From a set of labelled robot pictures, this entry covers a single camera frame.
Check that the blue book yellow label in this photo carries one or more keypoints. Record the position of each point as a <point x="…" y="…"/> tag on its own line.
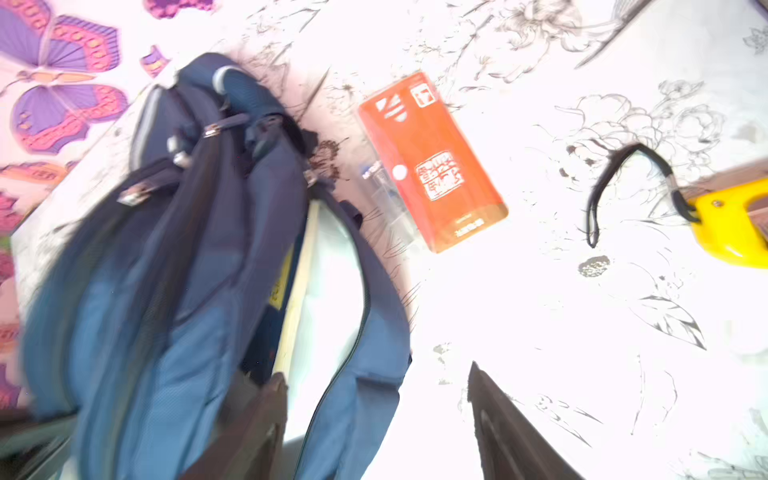
<point x="260" y="356"/>

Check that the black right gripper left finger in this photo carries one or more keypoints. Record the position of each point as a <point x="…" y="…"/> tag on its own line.
<point x="248" y="433"/>

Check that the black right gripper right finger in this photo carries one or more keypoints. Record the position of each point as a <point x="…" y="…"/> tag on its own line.
<point x="510" y="447"/>

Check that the red pencil box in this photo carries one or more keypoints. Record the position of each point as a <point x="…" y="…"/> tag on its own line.
<point x="438" y="176"/>

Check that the yellow tape measure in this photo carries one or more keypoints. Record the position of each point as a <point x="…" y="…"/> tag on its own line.
<point x="727" y="211"/>

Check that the navy blue student backpack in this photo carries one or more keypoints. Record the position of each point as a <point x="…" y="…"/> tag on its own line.
<point x="137" y="331"/>

